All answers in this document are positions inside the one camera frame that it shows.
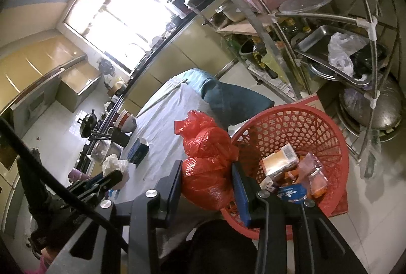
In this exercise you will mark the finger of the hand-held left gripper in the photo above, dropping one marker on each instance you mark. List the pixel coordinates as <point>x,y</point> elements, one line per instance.
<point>106,180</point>
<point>85,198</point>

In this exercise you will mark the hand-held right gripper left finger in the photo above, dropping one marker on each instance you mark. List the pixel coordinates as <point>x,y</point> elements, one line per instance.
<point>176,185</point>

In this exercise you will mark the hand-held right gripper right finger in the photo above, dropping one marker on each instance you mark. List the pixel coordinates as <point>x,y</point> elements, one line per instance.
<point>241,194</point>

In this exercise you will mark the red plastic bag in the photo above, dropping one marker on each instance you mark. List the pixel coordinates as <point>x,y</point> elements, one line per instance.
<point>206,159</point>

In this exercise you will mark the orange wrapper bundle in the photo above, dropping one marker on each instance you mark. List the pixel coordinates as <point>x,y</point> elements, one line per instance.
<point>317,183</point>

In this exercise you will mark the red plastic basket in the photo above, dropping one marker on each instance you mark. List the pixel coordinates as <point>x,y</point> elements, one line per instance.
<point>285,125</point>

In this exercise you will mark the white bag with food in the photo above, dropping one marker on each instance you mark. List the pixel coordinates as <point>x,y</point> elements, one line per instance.
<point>114,166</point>

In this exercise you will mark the purple bottle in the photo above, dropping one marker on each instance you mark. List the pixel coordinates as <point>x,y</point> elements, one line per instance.
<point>77,175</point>

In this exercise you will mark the metal cooking pot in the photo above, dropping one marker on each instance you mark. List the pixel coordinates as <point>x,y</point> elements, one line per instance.
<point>103,148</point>

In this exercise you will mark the blue long carton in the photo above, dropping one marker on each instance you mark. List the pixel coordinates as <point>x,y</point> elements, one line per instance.
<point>138,152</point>

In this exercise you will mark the black container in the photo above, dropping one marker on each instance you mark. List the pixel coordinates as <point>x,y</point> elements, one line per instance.
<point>120,137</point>

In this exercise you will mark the beige cardboard box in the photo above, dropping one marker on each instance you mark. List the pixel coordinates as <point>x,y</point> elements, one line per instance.
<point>277,163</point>

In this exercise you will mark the blue printed packet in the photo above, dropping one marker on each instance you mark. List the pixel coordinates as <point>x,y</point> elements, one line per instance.
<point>291,193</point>

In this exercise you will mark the grey tablecloth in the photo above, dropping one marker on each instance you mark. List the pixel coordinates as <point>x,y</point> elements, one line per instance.
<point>165,134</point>

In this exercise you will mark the white red-rimmed bowl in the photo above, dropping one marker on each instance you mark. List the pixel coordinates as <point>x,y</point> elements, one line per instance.
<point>125,117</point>
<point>126,128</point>

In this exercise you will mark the black wok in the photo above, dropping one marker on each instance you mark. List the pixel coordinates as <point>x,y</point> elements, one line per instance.
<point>87,122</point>

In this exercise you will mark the clear pink packet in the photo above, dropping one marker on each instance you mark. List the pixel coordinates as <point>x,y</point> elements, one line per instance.
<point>309,164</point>

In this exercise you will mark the long white stick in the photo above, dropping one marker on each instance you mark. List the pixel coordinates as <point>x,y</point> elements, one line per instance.
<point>165,95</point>

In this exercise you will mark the range hood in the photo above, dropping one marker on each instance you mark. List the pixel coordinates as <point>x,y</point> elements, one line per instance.
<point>38,99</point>

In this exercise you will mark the blue cloth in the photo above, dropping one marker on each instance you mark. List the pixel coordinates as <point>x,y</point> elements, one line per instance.
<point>234,99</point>

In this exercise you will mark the small electric fan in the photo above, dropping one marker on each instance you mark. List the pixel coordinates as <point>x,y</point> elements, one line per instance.
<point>105,66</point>

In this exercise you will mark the yellow plastic bag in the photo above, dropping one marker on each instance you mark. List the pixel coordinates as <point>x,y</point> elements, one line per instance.
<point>269,61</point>

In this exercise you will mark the dark oil bottle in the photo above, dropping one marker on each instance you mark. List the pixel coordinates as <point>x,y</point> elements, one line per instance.
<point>258,55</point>

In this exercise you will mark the dark round pot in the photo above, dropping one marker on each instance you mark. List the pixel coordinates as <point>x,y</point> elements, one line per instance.
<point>247,50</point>

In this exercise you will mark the green plastic bottle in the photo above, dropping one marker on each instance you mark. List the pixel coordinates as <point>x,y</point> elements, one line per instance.
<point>233,46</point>

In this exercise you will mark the wrapped round metal pan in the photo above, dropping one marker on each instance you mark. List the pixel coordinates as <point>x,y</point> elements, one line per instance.
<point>371,106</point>

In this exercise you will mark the kitchen window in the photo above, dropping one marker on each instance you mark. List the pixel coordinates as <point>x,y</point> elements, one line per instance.
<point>120,14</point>

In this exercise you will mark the metal tray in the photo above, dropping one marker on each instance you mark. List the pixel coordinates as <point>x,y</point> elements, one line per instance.
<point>314,42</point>

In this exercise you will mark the white plastic bag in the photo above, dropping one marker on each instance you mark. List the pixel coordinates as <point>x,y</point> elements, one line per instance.
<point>344,52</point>

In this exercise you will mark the metal kitchen rack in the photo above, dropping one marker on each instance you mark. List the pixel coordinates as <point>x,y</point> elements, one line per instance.
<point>317,18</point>

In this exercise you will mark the yellow wall cabinets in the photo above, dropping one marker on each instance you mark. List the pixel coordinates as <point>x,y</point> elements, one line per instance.
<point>38,61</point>

